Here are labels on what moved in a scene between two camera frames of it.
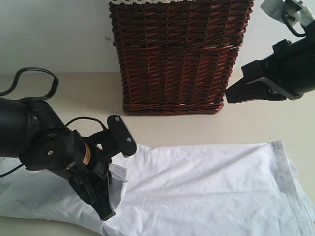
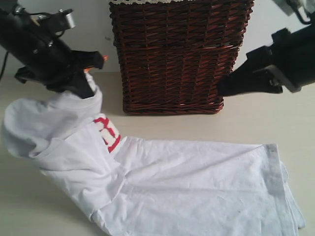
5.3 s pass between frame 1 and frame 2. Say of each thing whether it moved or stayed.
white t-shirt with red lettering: moved
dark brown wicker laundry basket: stayed
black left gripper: moved
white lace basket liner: stayed
